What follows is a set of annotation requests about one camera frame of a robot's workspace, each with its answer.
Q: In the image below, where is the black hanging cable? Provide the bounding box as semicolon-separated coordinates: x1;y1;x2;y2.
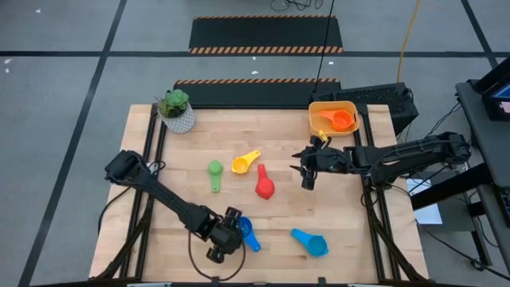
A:
313;0;336;93

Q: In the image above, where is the green succulent plant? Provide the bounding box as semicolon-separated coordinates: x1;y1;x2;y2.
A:
157;88;190;120

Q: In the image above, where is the white paper sheet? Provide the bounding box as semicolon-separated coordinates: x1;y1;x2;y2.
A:
405;178;444;226

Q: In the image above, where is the white triangle-patterned plant pot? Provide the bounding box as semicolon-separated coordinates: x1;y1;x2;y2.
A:
158;104;197;135

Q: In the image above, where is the yellow plastic basket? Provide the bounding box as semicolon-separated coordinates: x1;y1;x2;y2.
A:
308;100;361;138

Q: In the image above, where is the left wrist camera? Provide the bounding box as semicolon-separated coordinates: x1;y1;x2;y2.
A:
213;222;240;250

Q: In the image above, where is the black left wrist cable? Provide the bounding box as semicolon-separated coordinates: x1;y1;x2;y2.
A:
186;230;247;282

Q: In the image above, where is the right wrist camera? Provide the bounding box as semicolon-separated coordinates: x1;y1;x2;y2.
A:
314;147;343;173

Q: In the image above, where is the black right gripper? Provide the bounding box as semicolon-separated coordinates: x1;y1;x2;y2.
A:
289;135;348;192

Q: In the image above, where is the black aluminium table frame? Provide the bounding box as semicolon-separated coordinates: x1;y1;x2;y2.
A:
91;102;430;287

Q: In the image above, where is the black laptop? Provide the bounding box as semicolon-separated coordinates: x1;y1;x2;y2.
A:
473;55;510;123

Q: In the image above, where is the yellow measuring cup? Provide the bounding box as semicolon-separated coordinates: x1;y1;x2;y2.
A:
231;149;262;175

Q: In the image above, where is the orange measuring cup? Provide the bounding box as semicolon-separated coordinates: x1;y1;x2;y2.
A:
317;108;356;133

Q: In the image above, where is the green measuring cup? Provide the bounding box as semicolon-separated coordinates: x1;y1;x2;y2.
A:
207;159;225;194

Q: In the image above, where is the light blue measuring cup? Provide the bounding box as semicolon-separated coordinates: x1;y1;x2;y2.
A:
290;227;330;258

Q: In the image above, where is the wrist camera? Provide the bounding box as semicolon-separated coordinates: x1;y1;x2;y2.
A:
213;222;240;250
314;147;343;173

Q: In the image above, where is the red measuring cup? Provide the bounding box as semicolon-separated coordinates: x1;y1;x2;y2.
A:
254;163;277;201

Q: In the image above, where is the black hazard-striped floor mat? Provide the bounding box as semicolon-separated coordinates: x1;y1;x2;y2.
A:
173;77;343;109
188;14;344;55

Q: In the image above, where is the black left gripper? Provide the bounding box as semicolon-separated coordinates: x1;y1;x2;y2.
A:
204;206;245;265

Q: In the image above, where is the dark grey desk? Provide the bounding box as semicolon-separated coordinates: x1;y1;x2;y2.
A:
410;78;510;240

